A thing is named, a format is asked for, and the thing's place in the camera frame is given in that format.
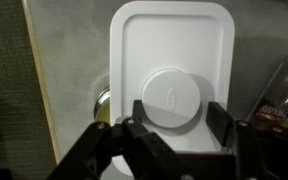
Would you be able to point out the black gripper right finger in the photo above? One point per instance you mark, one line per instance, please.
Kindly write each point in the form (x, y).
(251, 154)

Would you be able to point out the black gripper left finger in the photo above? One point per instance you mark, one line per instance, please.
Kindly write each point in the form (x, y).
(147, 155)

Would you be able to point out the white container lid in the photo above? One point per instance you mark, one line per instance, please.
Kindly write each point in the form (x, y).
(175, 57)

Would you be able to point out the clear glass container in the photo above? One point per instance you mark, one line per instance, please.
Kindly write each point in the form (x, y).
(272, 106)

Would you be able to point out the glass candle jar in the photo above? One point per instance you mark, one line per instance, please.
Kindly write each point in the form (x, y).
(102, 106)

